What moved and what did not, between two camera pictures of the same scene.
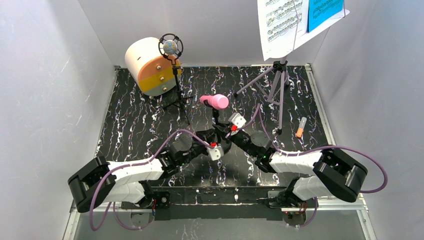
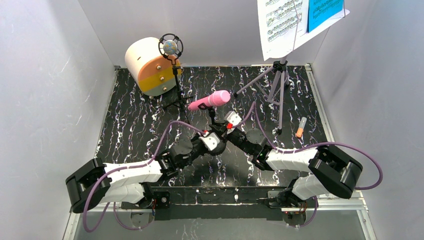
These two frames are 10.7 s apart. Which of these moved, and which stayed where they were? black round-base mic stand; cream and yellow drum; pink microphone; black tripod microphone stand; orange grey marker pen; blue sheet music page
Moved: black round-base mic stand; pink microphone
Stayed: blue sheet music page; orange grey marker pen; cream and yellow drum; black tripod microphone stand
